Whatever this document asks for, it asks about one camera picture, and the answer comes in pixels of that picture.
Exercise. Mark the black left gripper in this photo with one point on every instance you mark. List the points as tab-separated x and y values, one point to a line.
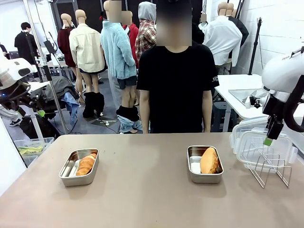
12	97

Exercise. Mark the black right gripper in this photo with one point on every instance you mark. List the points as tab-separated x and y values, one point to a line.
270	107

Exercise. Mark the perforated metal baking tray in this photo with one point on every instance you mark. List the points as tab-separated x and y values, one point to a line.
242	93

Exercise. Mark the oval golden bread loaf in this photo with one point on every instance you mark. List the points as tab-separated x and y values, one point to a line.
209	161

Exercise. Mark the long ridged golden bread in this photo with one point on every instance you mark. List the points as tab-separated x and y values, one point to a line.
86	164

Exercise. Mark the rectangular stainless steel container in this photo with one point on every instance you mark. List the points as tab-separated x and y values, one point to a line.
206	178
71	178

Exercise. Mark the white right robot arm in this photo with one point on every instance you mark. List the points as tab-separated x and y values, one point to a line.
280	71

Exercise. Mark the person's right forearm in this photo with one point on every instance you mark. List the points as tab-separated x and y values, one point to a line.
145	111

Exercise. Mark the person's left forearm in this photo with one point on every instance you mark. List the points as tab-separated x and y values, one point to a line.
207	111

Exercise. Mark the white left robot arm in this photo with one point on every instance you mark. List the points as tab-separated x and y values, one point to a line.
14	69

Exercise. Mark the black bag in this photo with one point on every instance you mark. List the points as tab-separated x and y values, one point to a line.
40	128

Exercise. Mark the person in grey trousers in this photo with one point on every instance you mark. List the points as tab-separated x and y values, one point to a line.
7	114

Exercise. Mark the slanted silver metal pole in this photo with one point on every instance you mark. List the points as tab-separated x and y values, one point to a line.
59	111

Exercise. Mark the clear plastic storage bin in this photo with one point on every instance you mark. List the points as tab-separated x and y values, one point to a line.
35	142

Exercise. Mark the pile of grey blue clothes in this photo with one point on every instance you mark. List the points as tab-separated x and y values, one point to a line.
61	88

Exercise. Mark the yellow green packets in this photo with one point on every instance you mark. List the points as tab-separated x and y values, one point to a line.
31	150

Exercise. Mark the stand with black device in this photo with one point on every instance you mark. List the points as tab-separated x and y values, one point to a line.
48	46

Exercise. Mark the background person in dark top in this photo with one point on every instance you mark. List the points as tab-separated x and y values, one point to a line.
2	50

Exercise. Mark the background person in black clothes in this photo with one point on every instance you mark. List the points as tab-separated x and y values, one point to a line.
23	42

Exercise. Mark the mannequin in maroon sweater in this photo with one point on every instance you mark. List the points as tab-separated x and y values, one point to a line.
64	45

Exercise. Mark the mannequin in cream jacket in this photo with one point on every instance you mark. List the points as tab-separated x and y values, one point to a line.
85	47

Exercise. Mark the tall black light stand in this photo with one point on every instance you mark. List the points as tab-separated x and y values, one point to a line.
255	47

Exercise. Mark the mannequin in light blue fleece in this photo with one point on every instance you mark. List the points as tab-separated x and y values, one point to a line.
116	52

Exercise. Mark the mannequin in white shirt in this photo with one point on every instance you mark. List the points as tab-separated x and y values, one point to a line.
221	42

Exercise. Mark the person in black t-shirt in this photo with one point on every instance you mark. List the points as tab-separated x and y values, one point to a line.
175	90

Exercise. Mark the mannequin in black coat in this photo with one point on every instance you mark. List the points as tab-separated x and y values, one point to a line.
242	28

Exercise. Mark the mannequin in black jacket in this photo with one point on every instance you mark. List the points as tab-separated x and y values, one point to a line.
198	33

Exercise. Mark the mannequin in red jacket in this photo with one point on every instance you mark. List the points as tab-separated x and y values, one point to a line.
133	33

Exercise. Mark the black tripod legs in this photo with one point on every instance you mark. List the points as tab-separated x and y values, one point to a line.
240	7

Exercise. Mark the mannequin in plaid hooded shirt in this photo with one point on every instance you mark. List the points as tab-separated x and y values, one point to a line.
146	35

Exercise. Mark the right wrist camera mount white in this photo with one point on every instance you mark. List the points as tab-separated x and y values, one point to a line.
251	101

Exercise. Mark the flat mannequin base plate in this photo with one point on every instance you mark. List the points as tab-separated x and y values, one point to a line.
107	122

